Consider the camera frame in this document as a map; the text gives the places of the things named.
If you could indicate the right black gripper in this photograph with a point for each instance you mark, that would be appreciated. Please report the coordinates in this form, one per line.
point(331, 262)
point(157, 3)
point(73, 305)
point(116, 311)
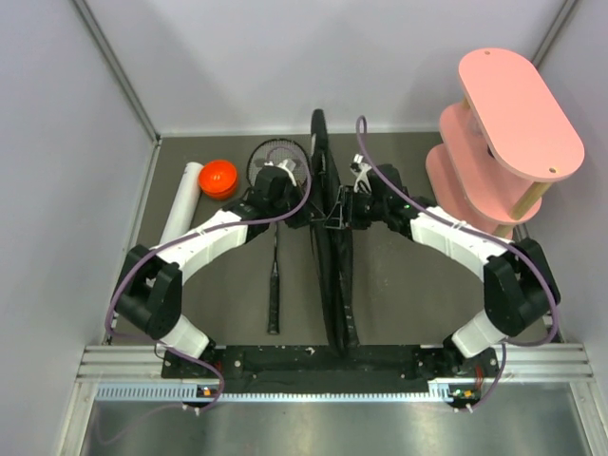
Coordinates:
point(336, 219)

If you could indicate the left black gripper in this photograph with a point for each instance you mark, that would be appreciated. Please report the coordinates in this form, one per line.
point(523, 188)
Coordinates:
point(302, 218)

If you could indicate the black racket bag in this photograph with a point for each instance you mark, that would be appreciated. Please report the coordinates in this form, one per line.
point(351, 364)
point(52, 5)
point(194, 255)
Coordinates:
point(332, 248)

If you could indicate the white shuttlecock tube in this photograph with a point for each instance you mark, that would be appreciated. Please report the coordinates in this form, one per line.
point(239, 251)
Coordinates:
point(184, 204)

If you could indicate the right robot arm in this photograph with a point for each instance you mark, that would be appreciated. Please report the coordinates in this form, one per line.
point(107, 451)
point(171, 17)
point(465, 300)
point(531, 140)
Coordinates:
point(518, 285)

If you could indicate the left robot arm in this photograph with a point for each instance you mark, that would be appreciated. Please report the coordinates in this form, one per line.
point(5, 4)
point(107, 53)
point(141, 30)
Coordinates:
point(149, 292)

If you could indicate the orange bowl stack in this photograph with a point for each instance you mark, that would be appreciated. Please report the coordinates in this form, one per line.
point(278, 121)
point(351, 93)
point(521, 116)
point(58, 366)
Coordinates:
point(218, 179)

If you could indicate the pink tiered shelf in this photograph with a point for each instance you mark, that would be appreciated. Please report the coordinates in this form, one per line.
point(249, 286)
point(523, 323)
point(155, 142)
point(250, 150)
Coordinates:
point(503, 145)

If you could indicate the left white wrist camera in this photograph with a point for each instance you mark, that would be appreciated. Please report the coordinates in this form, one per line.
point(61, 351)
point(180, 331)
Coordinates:
point(288, 165)

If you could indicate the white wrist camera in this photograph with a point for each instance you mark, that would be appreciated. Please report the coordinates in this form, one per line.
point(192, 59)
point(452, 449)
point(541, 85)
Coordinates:
point(360, 169)
point(288, 165)

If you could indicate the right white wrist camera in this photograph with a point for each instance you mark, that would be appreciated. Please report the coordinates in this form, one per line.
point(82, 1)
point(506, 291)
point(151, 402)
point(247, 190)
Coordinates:
point(360, 169)

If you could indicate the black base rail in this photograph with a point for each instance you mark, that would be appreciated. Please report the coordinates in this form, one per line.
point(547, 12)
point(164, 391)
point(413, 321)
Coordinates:
point(365, 369)

